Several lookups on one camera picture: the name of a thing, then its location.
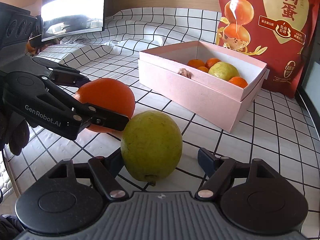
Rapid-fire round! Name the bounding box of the large orange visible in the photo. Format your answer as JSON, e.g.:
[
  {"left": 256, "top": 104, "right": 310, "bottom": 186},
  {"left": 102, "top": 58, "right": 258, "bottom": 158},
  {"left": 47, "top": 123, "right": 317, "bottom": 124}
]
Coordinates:
[{"left": 74, "top": 78, "right": 135, "bottom": 119}]

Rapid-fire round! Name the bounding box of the yellow green pear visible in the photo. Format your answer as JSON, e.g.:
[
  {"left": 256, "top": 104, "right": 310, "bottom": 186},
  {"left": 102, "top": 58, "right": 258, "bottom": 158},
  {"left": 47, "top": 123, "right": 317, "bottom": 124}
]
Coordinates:
[{"left": 208, "top": 61, "right": 240, "bottom": 81}]

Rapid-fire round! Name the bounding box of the tiny kumquat orange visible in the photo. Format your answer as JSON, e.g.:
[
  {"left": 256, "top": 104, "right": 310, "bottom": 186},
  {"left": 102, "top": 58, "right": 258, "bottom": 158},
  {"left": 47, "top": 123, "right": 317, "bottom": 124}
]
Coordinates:
[{"left": 198, "top": 66, "right": 209, "bottom": 73}]

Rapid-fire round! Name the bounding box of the mandarin orange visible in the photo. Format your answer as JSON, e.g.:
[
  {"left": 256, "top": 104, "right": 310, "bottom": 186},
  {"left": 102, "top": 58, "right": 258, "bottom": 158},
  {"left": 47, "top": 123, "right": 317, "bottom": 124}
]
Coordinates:
[{"left": 187, "top": 59, "right": 206, "bottom": 68}]

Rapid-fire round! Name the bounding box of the small orange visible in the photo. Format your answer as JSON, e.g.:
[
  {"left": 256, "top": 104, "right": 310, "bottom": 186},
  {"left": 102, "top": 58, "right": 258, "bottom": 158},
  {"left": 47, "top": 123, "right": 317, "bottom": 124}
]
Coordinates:
[{"left": 205, "top": 57, "right": 221, "bottom": 69}]

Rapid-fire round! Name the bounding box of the gloved left hand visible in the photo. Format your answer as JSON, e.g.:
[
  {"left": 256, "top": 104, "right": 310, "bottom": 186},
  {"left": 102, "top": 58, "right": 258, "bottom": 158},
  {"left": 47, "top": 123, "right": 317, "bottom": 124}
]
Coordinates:
[{"left": 1, "top": 108, "right": 30, "bottom": 155}]

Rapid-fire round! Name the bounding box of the curved monitor left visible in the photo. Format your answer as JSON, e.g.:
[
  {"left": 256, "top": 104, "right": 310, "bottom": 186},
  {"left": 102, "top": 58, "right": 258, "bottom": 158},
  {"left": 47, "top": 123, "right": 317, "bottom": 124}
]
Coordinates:
[{"left": 41, "top": 0, "right": 105, "bottom": 41}]

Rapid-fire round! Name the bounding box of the white grid tablecloth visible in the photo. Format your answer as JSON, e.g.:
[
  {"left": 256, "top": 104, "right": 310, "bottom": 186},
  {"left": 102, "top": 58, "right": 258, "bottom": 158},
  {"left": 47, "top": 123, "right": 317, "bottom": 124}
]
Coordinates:
[{"left": 17, "top": 9, "right": 319, "bottom": 239}]

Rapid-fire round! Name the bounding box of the pink gift box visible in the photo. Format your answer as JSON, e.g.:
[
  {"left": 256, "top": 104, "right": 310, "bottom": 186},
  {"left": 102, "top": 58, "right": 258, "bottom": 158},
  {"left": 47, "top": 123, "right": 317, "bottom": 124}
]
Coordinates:
[{"left": 138, "top": 41, "right": 268, "bottom": 132}]

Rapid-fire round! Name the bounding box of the computer case right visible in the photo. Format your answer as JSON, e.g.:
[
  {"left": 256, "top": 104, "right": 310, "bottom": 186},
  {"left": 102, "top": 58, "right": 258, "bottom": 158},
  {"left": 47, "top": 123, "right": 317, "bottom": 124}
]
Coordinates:
[{"left": 294, "top": 29, "right": 320, "bottom": 131}]

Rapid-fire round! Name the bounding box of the red snack bag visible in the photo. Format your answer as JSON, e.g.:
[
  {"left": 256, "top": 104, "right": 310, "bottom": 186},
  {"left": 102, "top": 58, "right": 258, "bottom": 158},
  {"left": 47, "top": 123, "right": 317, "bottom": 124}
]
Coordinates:
[{"left": 216, "top": 0, "right": 319, "bottom": 98}]

